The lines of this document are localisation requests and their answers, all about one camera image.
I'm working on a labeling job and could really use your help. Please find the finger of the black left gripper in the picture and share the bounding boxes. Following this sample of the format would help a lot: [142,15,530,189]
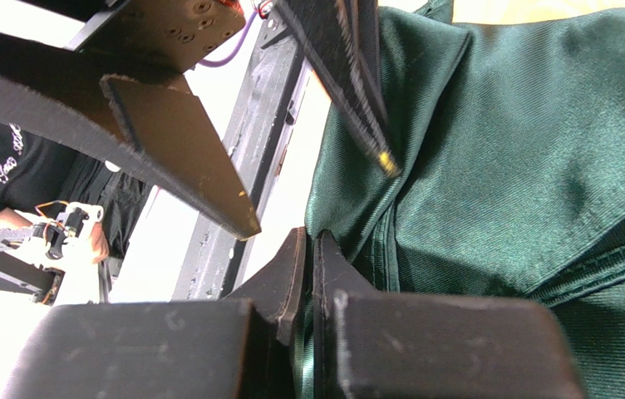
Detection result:
[273,0,401,178]

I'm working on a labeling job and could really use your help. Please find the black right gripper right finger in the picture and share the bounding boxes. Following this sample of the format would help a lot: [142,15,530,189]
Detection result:
[312,232,584,398]

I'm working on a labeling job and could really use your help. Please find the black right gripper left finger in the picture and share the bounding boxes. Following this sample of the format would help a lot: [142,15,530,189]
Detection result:
[0,228,307,398]

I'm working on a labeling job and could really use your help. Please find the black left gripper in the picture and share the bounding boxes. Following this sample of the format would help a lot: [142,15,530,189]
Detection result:
[0,0,261,240]

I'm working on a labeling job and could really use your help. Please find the dark green cloth napkin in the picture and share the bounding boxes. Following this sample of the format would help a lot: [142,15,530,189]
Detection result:
[305,1,625,398]

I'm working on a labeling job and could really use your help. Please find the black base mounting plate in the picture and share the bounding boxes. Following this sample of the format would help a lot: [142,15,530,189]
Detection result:
[172,11,311,301]

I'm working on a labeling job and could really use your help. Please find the person in black shirt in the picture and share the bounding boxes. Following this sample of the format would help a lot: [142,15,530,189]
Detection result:
[0,123,151,262]

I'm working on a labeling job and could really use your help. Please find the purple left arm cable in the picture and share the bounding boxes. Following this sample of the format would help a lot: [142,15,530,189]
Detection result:
[197,7,261,69]

